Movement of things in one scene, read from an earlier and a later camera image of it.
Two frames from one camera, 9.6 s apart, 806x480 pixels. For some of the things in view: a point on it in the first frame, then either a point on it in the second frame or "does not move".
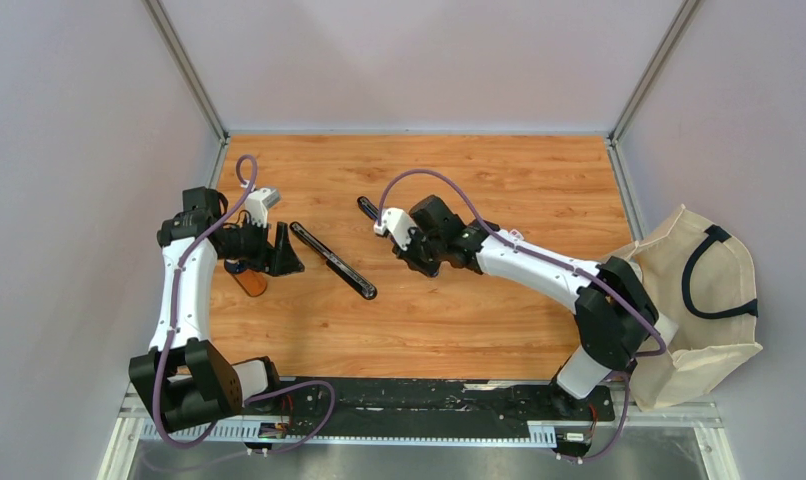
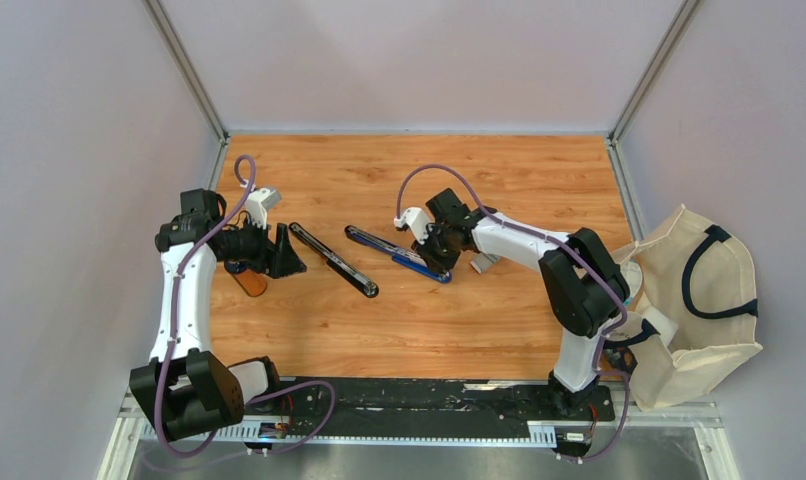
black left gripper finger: (284, 260) does not move
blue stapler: (366, 207) to (401, 255)
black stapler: (335, 263) does not move
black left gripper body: (247, 245) does not move
